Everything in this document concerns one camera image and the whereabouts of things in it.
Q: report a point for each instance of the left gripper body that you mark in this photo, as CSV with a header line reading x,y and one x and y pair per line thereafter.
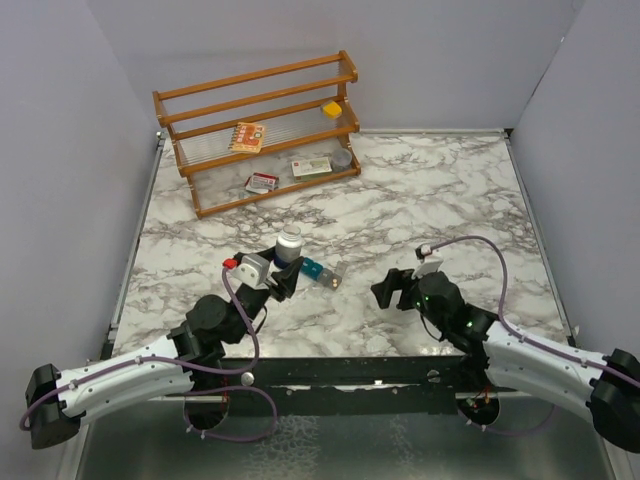
x,y
254,306

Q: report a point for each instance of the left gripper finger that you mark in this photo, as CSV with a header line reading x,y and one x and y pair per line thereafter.
x,y
261,259
284,282

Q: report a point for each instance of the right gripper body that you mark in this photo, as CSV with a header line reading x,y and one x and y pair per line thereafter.
x,y
418,302

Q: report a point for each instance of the white pill bottle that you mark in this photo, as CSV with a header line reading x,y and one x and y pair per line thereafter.
x,y
288,246

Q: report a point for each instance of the blue and grey pill organizer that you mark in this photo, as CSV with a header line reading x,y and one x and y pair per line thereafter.
x,y
324,275

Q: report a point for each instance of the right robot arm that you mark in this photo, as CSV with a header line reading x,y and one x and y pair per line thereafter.
x,y
603,389

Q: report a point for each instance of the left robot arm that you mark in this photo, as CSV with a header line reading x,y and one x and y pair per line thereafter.
x,y
60,402

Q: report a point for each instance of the red white medicine box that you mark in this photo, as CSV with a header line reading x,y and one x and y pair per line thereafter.
x,y
261,183

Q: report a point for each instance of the green white medicine box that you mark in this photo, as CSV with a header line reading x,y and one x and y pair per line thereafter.
x,y
310,168

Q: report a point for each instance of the wooden three-tier shelf rack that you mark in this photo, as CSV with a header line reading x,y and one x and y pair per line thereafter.
x,y
200,119

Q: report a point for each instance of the orange spiral notebook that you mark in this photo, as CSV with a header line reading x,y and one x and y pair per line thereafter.
x,y
247,138

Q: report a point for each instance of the clear round plastic jar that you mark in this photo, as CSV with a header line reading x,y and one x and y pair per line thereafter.
x,y
341,160

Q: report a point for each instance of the yellow lidded small jar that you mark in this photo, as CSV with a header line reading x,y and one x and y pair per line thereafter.
x,y
332,110

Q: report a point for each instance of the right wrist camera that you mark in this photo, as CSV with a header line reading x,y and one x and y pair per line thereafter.
x,y
429,259

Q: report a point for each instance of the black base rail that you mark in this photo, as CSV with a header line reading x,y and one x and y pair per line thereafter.
x,y
328,386

